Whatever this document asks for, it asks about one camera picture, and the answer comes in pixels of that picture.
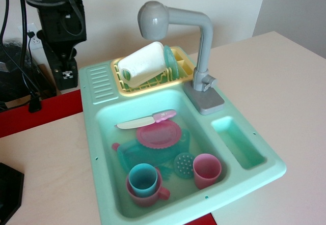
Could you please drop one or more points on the cardboard box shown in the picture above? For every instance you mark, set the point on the cardboard box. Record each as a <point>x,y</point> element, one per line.
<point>20,88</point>

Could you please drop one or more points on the grey toy faucet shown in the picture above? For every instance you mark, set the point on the grey toy faucet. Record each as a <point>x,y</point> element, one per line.
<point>154,19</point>

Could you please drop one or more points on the blue toy cup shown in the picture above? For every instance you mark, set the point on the blue toy cup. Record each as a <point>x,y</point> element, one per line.
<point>143,179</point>

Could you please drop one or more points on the pink scalloped plate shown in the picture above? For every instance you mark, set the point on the pink scalloped plate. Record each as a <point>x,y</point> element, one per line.
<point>159,135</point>

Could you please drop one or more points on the toy knife pink handle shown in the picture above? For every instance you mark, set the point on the toy knife pink handle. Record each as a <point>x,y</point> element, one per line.
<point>149,120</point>

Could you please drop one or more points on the mint green toy sink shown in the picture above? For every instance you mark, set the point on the mint green toy sink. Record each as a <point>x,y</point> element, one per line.
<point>248,162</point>

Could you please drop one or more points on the pink toy mug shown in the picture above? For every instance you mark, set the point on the pink toy mug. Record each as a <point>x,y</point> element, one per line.
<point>160,193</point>

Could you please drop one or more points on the yellow dish rack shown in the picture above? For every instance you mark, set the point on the yellow dish rack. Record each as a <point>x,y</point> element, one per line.
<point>163,80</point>

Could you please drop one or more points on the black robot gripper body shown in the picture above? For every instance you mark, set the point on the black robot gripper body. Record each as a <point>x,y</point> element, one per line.
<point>63,26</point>

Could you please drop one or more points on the teal plate in rack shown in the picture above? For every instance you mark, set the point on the teal plate in rack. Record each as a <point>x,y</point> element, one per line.
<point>171,62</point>

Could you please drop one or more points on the teal toy tray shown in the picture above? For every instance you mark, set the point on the teal toy tray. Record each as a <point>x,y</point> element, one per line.
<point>132,152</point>

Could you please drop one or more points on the black object bottom left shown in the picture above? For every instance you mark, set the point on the black object bottom left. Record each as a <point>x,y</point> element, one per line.
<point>11,191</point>

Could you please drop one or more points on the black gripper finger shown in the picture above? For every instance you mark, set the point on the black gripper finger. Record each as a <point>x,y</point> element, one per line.
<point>65,72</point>

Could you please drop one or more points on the teal strainer disc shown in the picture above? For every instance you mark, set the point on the teal strainer disc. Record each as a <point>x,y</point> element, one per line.
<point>183,165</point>

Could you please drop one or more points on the black bag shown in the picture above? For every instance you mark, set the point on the black bag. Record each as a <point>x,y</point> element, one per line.
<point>11,53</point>

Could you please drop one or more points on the pink toy tumbler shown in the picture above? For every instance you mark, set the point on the pink toy tumbler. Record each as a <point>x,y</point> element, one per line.
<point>207,168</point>

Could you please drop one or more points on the teal toy fork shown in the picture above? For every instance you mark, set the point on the teal toy fork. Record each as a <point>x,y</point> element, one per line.
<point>165,172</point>

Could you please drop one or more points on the white wall outlet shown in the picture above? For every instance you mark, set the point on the white wall outlet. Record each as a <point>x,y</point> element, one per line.
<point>32,41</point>

